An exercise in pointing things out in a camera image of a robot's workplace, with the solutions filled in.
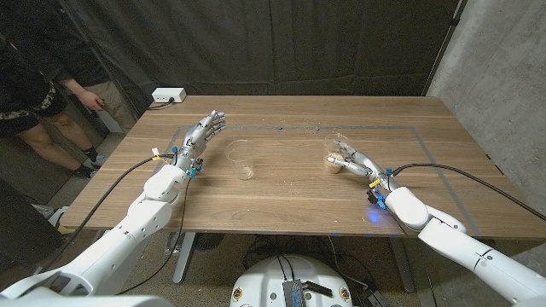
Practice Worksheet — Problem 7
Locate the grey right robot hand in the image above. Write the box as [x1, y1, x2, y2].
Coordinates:
[326, 140, 396, 191]

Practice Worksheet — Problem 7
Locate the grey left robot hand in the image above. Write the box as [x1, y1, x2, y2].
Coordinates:
[174, 109, 227, 171]

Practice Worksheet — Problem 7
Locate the clear plastic cup with sugar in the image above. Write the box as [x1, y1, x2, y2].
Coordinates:
[322, 133, 351, 175]

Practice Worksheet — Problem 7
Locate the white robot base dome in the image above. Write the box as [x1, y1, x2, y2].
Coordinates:
[229, 254, 354, 307]

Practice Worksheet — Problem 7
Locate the black bar on robot base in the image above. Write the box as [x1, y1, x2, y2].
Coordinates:
[305, 281, 334, 298]

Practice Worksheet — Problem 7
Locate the white power strip box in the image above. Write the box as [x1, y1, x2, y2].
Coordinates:
[151, 87, 188, 104]

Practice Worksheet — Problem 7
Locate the black round floor object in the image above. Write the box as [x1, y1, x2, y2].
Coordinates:
[194, 233, 225, 252]

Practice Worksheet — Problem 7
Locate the grey metal table leg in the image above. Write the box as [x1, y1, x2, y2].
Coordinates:
[172, 232, 197, 285]
[387, 236, 415, 293]

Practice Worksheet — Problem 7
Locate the person in khaki trousers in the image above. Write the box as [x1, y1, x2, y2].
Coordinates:
[0, 0, 138, 134]

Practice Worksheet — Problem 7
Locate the grey finned electronics box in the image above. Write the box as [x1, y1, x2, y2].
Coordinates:
[282, 279, 307, 307]

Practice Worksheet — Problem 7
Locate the person in black camo shorts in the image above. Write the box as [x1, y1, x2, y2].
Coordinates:
[0, 40, 108, 179]

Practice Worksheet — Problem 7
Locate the large black bulky object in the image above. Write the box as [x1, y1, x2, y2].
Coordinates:
[0, 181, 63, 274]

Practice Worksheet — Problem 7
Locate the white robot torso edge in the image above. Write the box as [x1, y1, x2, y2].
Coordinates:
[0, 295, 174, 307]

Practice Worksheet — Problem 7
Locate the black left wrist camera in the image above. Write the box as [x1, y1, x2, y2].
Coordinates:
[187, 157, 205, 179]

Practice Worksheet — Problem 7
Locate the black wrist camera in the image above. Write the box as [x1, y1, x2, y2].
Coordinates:
[187, 157, 205, 179]
[365, 189, 388, 210]

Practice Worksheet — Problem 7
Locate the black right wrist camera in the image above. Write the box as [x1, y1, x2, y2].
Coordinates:
[365, 189, 388, 210]

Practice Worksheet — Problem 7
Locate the black power strip cable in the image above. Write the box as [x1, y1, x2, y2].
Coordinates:
[147, 97, 175, 111]

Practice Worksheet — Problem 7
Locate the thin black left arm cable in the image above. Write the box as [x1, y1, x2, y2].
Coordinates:
[117, 177, 191, 296]

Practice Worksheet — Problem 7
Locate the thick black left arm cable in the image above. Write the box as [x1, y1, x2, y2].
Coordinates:
[40, 153, 177, 272]

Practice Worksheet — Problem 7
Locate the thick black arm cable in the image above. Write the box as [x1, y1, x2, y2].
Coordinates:
[40, 153, 177, 272]
[391, 163, 546, 222]

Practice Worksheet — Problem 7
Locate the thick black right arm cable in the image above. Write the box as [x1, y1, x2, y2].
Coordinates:
[391, 163, 546, 222]

